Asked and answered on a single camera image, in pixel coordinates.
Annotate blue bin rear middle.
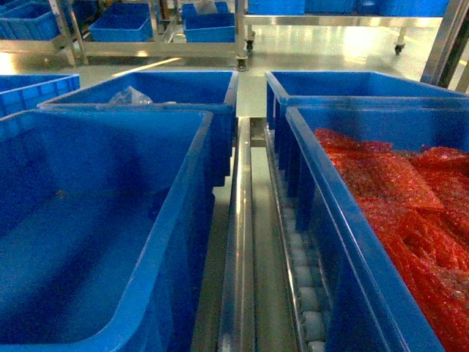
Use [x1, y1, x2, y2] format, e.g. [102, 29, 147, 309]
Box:
[38, 70, 239, 186]

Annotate blue bin rear right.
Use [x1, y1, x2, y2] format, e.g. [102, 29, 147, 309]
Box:
[265, 70, 468, 152]

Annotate steel flow rack shelf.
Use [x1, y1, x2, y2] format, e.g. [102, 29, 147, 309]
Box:
[190, 115, 330, 352]

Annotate blue bin front middle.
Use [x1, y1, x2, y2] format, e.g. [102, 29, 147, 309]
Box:
[1, 110, 215, 351]

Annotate blue bin with red bags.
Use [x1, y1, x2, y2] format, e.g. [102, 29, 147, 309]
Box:
[285, 106, 468, 351]

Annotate blue bin far left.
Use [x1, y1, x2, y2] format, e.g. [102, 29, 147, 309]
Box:
[1, 74, 81, 117]

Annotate clear plastic bag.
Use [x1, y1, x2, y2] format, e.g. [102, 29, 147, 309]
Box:
[109, 86, 153, 105]

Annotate red bubble wrap bags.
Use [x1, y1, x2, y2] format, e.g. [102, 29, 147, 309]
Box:
[314, 128, 468, 351]

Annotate background rack with blue bins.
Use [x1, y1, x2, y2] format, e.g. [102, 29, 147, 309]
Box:
[1, 1, 468, 70]

